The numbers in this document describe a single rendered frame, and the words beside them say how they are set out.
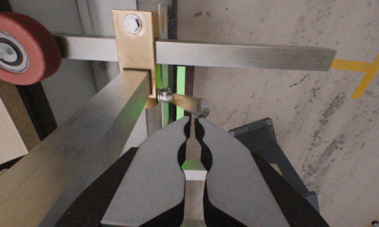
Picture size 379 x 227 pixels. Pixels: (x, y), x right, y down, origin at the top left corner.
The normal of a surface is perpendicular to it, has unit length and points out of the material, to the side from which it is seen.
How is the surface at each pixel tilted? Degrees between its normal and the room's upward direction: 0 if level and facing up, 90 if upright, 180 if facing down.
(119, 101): 90
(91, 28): 0
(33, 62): 0
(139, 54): 0
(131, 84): 90
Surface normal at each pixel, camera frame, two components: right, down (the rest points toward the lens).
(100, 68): 0.00, 0.49
